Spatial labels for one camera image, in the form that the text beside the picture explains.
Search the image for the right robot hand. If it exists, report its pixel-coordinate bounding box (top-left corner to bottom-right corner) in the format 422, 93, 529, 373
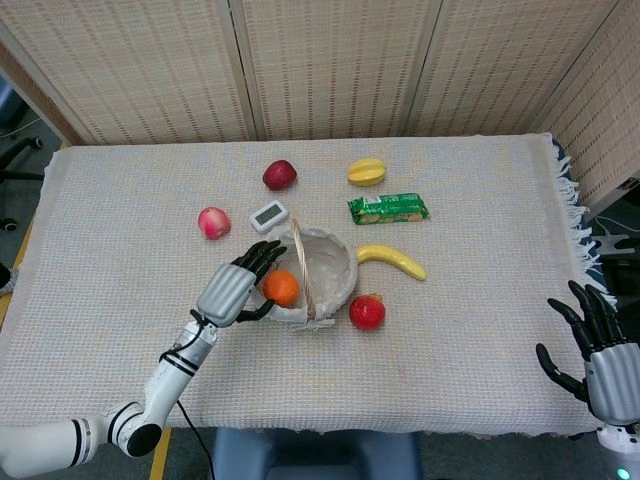
535, 280, 640, 427

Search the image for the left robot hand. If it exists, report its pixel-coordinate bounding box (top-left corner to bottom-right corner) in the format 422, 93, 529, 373
195, 240, 288, 328

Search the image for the orange fruit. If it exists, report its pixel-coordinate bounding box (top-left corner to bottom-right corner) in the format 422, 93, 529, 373
262, 270, 301, 308

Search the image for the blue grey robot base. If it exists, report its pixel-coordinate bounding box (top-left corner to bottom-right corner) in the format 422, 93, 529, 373
207, 428, 423, 480

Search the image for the grey woven basket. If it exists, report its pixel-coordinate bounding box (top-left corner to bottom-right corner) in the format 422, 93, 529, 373
244, 218, 359, 333

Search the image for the white woven tablecloth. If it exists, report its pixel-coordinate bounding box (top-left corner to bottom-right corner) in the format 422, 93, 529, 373
0, 131, 610, 440

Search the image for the pink peach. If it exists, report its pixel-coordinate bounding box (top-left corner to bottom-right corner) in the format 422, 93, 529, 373
197, 206, 232, 241

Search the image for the white digital timer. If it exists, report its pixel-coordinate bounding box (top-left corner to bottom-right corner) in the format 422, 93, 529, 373
248, 199, 292, 234

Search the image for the dark red apple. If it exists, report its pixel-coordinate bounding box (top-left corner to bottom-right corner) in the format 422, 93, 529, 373
262, 159, 298, 192

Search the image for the white metal stand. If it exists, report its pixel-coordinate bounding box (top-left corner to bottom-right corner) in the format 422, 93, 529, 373
592, 215, 640, 261

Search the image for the shiny red apple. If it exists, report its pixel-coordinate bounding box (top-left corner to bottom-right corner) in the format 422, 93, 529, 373
348, 293, 387, 332

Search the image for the yellow banana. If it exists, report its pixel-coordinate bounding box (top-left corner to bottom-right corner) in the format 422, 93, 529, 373
356, 243, 428, 282

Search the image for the green biscuit packet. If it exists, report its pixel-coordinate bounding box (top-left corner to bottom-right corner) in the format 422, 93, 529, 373
347, 192, 431, 227

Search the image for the yellow starfruit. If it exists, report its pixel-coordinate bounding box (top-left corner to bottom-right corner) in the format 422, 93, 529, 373
346, 157, 386, 188

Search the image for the bamboo folding screen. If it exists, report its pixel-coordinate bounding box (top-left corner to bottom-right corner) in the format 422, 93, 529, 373
0, 0, 640, 210

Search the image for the black office chair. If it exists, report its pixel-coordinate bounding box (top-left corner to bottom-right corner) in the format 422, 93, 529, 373
0, 135, 45, 232

